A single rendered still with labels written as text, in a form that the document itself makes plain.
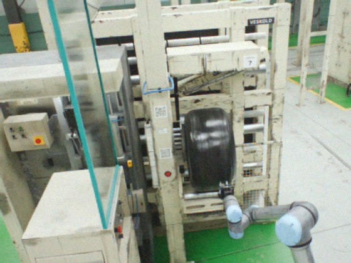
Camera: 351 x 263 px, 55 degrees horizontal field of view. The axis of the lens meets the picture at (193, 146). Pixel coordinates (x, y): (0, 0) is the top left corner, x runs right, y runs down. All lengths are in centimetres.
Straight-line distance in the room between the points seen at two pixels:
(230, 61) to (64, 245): 147
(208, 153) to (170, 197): 52
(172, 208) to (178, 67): 98
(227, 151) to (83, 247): 96
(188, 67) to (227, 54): 26
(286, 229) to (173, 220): 119
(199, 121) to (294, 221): 92
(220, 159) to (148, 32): 83
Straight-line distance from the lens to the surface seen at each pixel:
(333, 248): 334
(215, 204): 236
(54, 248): 171
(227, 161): 205
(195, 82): 243
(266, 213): 176
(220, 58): 227
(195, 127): 206
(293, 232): 147
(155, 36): 194
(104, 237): 162
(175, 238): 262
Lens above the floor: 228
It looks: 28 degrees down
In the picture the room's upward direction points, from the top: 4 degrees counter-clockwise
